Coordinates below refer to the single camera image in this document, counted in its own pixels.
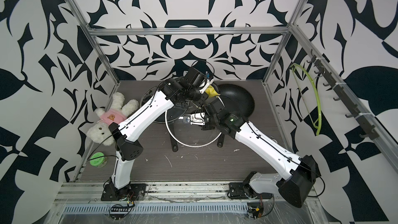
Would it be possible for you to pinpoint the glass pot lid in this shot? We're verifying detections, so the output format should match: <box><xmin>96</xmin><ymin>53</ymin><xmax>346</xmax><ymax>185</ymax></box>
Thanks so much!
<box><xmin>166</xmin><ymin>99</ymin><xmax>225</xmax><ymax>148</ymax></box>
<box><xmin>140</xmin><ymin>86</ymin><xmax>189</xmax><ymax>123</ymax></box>

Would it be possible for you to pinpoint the yellow cleaning cloth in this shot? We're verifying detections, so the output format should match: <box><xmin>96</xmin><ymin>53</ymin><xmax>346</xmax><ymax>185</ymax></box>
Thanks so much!
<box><xmin>205</xmin><ymin>85</ymin><xmax>220</xmax><ymax>97</ymax></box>

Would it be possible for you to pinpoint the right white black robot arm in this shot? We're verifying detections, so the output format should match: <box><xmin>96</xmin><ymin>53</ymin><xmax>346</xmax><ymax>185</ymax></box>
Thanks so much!
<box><xmin>204</xmin><ymin>100</ymin><xmax>321</xmax><ymax>208</ymax></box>

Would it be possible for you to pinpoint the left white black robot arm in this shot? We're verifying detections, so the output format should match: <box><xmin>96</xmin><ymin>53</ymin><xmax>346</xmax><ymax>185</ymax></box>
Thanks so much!
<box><xmin>109</xmin><ymin>67</ymin><xmax>214</xmax><ymax>190</ymax></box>

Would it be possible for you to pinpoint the right black frying pan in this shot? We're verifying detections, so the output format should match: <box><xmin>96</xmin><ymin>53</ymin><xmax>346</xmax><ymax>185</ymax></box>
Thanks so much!
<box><xmin>213</xmin><ymin>84</ymin><xmax>255</xmax><ymax>146</ymax></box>

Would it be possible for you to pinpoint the black frying pan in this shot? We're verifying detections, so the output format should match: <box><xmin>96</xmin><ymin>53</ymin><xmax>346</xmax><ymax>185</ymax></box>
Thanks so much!
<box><xmin>140</xmin><ymin>95</ymin><xmax>188</xmax><ymax>152</ymax></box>
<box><xmin>213</xmin><ymin>84</ymin><xmax>255</xmax><ymax>146</ymax></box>

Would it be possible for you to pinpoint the left black frying pan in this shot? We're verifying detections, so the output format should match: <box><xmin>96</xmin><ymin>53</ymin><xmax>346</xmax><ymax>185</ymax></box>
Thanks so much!
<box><xmin>140</xmin><ymin>95</ymin><xmax>188</xmax><ymax>152</ymax></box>

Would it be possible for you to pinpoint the white teddy bear pink shirt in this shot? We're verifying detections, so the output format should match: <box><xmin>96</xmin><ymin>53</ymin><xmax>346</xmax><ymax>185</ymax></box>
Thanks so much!
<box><xmin>87</xmin><ymin>92</ymin><xmax>140</xmax><ymax>146</ymax></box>

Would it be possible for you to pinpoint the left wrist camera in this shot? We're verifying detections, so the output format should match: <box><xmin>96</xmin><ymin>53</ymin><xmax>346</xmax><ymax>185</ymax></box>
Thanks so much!
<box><xmin>199</xmin><ymin>74</ymin><xmax>214</xmax><ymax>94</ymax></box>

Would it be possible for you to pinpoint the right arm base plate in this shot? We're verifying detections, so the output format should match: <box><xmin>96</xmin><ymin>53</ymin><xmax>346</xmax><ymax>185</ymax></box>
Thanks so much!
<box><xmin>227</xmin><ymin>183</ymin><xmax>258</xmax><ymax>200</ymax></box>

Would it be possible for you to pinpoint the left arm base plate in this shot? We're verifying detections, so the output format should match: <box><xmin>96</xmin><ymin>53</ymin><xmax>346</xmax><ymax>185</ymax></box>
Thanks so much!
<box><xmin>101</xmin><ymin>183</ymin><xmax>147</xmax><ymax>202</ymax></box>

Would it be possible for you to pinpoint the black wall hook rack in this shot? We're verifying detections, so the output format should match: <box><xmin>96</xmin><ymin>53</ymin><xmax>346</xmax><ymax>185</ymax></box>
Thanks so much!
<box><xmin>308</xmin><ymin>50</ymin><xmax>381</xmax><ymax>141</ymax></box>

